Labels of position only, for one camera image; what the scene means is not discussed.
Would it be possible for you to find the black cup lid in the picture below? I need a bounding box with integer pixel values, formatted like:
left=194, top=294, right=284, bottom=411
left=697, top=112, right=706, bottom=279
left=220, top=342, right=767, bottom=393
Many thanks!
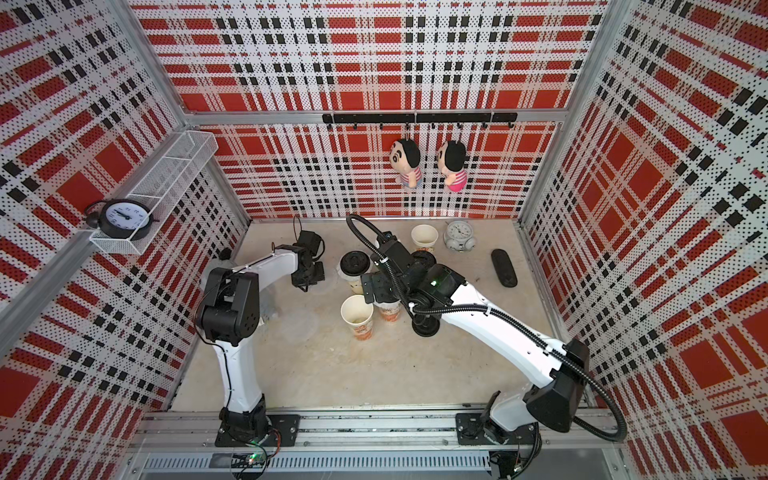
left=339, top=250, right=371, bottom=270

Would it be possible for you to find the translucent leak-proof paper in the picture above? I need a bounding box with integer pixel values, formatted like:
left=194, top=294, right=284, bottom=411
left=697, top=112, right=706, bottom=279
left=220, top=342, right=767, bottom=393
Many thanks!
left=337, top=265, right=371, bottom=283

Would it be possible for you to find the black lid front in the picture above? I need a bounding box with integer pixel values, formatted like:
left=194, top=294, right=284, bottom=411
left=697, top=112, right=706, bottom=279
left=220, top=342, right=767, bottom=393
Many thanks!
left=411, top=317, right=440, bottom=338

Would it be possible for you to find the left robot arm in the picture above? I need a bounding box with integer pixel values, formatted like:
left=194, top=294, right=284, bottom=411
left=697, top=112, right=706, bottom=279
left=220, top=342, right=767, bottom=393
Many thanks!
left=195, top=230, right=325, bottom=443

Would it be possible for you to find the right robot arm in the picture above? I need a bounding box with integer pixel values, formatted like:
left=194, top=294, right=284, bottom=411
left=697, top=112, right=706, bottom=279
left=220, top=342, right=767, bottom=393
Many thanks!
left=366, top=236, right=627, bottom=444

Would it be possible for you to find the small white clock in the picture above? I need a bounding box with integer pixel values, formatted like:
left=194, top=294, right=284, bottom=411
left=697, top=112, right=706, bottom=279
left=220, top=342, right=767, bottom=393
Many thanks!
left=443, top=220, right=476, bottom=252

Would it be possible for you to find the grey plush toy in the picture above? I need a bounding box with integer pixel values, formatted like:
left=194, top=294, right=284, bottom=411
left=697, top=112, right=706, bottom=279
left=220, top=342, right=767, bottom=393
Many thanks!
left=200, top=247, right=278, bottom=325

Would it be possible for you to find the black remote control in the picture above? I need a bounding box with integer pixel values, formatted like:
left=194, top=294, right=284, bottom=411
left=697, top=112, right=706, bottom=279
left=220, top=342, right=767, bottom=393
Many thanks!
left=491, top=249, right=518, bottom=288

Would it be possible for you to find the plush doll blue striped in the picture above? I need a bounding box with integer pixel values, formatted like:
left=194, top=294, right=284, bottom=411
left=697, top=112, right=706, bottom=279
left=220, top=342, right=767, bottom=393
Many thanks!
left=389, top=139, right=423, bottom=189

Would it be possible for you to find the plush doll pink striped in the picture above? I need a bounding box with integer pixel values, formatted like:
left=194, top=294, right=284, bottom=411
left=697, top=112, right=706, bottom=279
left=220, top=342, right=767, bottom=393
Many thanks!
left=437, top=140, right=468, bottom=193

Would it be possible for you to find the black round alarm clock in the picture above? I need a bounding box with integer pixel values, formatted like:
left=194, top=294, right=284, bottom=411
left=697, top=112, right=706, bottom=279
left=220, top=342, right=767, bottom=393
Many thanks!
left=85, top=199, right=157, bottom=241

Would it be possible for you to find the black hook rail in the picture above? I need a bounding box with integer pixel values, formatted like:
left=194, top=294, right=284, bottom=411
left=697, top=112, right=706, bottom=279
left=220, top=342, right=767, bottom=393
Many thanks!
left=321, top=112, right=519, bottom=128

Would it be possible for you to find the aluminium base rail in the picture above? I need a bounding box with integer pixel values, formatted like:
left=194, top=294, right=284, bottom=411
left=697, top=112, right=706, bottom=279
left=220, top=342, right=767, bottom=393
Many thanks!
left=118, top=404, right=632, bottom=479

